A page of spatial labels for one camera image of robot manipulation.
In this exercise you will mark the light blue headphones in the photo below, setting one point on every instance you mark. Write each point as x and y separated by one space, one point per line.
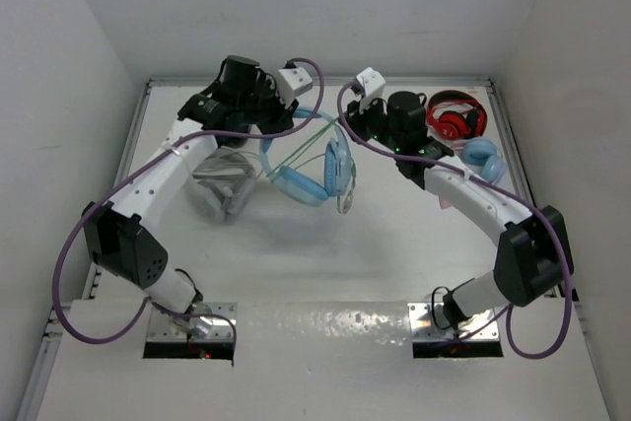
322 168

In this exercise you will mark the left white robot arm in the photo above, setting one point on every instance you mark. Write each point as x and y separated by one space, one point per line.
120 233

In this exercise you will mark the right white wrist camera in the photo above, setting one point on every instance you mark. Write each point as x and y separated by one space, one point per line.
368 85

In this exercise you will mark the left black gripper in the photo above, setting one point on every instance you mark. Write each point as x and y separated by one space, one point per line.
283 107

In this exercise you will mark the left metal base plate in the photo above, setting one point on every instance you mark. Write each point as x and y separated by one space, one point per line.
209 335

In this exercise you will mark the white grey headphones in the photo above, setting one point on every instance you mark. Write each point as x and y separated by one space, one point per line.
222 184

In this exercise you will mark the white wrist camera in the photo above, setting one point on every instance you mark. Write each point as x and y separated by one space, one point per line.
368 85
293 82

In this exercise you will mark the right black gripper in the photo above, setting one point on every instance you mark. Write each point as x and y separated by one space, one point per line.
356 116

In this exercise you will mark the metal base plate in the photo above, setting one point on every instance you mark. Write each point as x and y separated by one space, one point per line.
209 335
432 338

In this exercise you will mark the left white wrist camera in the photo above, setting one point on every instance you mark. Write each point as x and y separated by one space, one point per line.
293 82

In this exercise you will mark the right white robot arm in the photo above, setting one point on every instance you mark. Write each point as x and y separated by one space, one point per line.
532 246

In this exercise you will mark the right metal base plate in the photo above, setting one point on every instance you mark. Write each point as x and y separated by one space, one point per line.
432 338

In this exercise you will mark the red black headphones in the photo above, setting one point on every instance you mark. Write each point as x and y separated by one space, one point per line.
456 115

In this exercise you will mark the pink blue headphones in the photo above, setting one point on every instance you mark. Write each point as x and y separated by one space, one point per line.
482 156

